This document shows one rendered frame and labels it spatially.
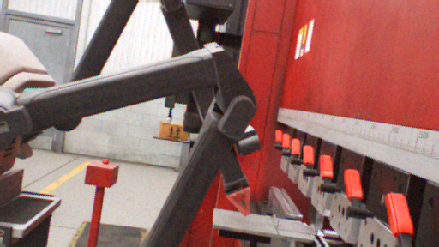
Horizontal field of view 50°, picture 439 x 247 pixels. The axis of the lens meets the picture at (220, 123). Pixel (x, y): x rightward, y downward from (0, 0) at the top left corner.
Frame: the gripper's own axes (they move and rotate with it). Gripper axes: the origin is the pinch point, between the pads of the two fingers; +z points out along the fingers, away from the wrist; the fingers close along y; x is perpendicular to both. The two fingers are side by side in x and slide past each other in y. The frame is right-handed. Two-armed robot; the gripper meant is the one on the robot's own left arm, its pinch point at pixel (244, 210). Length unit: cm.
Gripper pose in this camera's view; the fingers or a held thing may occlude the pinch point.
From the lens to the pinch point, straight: 130.8
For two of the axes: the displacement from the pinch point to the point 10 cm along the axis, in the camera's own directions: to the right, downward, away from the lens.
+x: -9.4, 3.3, 0.1
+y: -0.1, -0.4, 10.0
